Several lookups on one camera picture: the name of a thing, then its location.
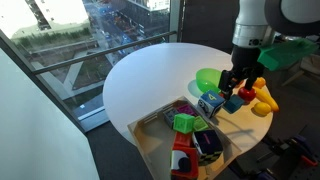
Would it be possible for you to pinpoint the grey window handrail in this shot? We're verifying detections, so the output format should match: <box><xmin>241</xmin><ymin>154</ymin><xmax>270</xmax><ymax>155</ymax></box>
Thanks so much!
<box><xmin>31</xmin><ymin>30</ymin><xmax>178</xmax><ymax>76</ymax></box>

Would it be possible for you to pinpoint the yellow-orange toy fruit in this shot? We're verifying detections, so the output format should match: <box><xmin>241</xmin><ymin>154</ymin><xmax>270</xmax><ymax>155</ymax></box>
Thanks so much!
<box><xmin>254</xmin><ymin>76</ymin><xmax>267</xmax><ymax>90</ymax></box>

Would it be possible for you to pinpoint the light wooden box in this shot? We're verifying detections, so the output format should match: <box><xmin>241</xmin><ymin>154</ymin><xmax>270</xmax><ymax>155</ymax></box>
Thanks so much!
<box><xmin>127</xmin><ymin>96</ymin><xmax>243</xmax><ymax>180</ymax></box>

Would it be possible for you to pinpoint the green plastic bowl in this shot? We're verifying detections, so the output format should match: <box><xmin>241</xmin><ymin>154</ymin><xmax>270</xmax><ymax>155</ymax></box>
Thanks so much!
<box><xmin>195</xmin><ymin>67</ymin><xmax>223</xmax><ymax>94</ymax></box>

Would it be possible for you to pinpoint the blue fabric cube number four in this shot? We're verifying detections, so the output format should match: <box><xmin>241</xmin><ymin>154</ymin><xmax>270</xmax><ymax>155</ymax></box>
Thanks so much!
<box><xmin>197</xmin><ymin>90</ymin><xmax>226</xmax><ymax>119</ymax></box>

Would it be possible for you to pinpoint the magenta rubber block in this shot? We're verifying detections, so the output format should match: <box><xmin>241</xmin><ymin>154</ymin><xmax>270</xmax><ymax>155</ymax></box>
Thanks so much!
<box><xmin>176</xmin><ymin>103</ymin><xmax>198</xmax><ymax>118</ymax></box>

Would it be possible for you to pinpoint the orange-red rubber block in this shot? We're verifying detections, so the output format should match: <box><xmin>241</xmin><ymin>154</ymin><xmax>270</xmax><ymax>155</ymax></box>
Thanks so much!
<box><xmin>173</xmin><ymin>131</ymin><xmax>193</xmax><ymax>149</ymax></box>

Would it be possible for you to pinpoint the grey rubber block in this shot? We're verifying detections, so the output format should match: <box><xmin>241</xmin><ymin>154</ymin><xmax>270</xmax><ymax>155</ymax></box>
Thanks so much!
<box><xmin>163</xmin><ymin>107</ymin><xmax>180</xmax><ymax>130</ymax></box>

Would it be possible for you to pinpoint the red toy apple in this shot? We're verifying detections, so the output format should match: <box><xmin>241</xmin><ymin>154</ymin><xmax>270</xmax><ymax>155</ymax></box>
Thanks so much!
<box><xmin>237</xmin><ymin>86</ymin><xmax>257</xmax><ymax>103</ymax></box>

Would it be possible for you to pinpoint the black red clamp tool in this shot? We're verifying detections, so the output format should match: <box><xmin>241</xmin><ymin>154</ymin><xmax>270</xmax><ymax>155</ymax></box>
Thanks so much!
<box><xmin>266</xmin><ymin>133</ymin><xmax>318</xmax><ymax>168</ymax></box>

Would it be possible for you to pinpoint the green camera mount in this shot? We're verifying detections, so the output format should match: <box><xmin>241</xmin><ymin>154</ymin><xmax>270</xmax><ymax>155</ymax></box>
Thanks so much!
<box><xmin>257</xmin><ymin>38</ymin><xmax>318</xmax><ymax>72</ymax></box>

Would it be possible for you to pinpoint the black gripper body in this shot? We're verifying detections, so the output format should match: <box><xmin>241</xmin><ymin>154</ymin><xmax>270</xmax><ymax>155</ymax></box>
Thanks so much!
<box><xmin>229</xmin><ymin>44</ymin><xmax>267</xmax><ymax>80</ymax></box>

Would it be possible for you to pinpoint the black fabric cube pink one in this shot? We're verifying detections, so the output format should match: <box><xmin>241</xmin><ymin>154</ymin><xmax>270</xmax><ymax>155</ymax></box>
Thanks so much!
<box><xmin>192</xmin><ymin>129</ymin><xmax>224</xmax><ymax>163</ymax></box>

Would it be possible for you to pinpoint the large green rubber block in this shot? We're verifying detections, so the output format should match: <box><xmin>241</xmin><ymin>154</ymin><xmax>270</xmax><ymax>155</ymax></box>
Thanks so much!
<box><xmin>172</xmin><ymin>113</ymin><xmax>196</xmax><ymax>135</ymax></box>

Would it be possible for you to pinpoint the small blue rubber block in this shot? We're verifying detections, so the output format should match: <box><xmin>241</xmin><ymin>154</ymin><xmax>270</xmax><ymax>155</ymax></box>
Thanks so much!
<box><xmin>222</xmin><ymin>94</ymin><xmax>246</xmax><ymax>115</ymax></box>

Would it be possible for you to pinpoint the red toy block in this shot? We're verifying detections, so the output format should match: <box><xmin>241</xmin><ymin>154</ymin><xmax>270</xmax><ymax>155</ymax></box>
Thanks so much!
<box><xmin>170</xmin><ymin>146</ymin><xmax>200</xmax><ymax>180</ymax></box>

